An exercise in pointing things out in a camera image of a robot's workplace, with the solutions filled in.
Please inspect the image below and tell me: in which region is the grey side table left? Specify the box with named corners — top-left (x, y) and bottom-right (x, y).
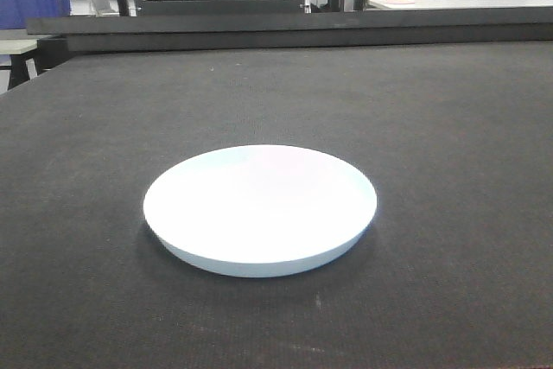
top-left (1, 37), bottom-right (73, 90)

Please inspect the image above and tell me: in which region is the black raised table ledge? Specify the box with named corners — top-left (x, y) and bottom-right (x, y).
top-left (27, 7), bottom-right (552, 53)

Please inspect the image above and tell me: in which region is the white background table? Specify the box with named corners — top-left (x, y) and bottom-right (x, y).
top-left (364, 0), bottom-right (552, 10)

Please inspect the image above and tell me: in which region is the pale blue round tray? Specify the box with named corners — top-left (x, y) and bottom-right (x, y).
top-left (143, 144), bottom-right (378, 278)

